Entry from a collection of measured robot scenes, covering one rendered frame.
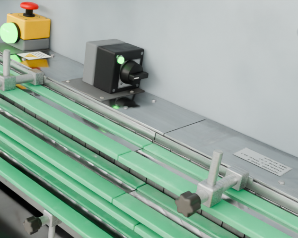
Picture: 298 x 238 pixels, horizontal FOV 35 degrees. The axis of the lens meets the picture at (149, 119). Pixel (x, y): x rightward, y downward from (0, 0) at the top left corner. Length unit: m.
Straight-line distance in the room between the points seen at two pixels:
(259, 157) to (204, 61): 0.20
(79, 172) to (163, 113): 0.18
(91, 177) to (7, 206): 0.36
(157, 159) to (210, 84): 0.19
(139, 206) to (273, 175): 0.20
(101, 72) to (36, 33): 0.26
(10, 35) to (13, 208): 0.38
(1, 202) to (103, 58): 0.43
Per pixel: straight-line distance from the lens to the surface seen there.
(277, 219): 0.64
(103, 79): 0.89
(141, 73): 0.88
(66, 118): 0.81
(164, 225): 0.70
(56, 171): 0.84
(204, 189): 0.61
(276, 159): 0.75
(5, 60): 0.90
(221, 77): 0.82
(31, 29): 1.09
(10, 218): 1.08
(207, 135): 0.78
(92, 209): 0.88
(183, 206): 0.58
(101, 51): 0.88
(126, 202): 0.74
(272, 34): 0.77
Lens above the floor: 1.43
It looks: 46 degrees down
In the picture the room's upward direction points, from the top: 107 degrees counter-clockwise
